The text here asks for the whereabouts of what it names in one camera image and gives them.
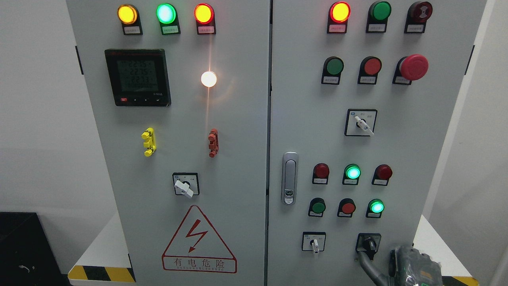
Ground black rotary knob switch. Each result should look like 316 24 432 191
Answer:
355 232 381 261

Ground red terminal clip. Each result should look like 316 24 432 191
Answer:
208 128 219 158

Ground dark red light left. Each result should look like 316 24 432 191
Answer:
312 163 330 185

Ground dark red light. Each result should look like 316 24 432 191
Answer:
371 164 393 186
312 163 330 185

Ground white glowing indicator light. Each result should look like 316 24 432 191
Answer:
201 71 217 88

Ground green push button lower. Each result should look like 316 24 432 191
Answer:
307 197 326 217

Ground green push button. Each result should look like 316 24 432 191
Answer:
307 197 326 217
321 56 344 85

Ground grey cabinet left door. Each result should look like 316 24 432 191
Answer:
67 0 270 286

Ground grey cabinet door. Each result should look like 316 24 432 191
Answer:
67 0 270 286
267 0 486 286

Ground lit green light middle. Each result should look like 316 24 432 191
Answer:
342 164 361 186

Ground lit green light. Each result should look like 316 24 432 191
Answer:
366 199 385 218
342 164 361 186

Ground yellow terminal clip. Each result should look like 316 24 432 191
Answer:
141 128 157 157

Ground green push button upper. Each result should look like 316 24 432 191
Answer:
321 56 344 85

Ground red push button lower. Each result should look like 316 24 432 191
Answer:
337 198 356 218

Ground red push button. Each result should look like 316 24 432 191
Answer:
357 56 382 85
337 198 356 218

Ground red electric hazard warning sign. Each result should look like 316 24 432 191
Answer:
162 205 237 273

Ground grey cabinet right door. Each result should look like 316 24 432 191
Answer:
267 0 486 286

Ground dark red light right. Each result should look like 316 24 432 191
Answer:
371 164 393 186

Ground black digital power meter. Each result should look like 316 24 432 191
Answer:
104 49 172 107

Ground red indicator light top left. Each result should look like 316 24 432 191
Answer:
194 2 216 35

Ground red indicator light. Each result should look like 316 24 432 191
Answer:
194 2 216 35
327 1 351 34

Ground lit green light lower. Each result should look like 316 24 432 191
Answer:
366 199 385 218

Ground red push button upper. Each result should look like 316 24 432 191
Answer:
357 56 382 85

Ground green indicator light top left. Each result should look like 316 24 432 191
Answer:
156 2 180 35

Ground red indicator light top right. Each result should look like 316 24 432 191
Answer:
327 1 351 34

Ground red emergency stop button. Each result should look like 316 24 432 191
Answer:
392 54 429 85

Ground yellow indicator light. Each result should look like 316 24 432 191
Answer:
117 4 143 35

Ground dark green indicator light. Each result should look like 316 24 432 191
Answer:
366 1 392 33

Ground dark red buzzer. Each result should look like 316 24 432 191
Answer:
404 1 433 34

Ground black box lower left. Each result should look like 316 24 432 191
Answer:
0 212 65 286

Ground silver door lock handle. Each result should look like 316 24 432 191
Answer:
281 152 299 206

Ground white selector switch left door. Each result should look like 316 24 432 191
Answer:
172 172 200 199

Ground white selector switch upper right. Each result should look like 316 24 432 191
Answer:
344 109 378 137

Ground white selector switch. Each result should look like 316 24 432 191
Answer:
344 109 378 137
301 232 326 255

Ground white selector switch lower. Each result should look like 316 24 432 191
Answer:
301 232 326 255

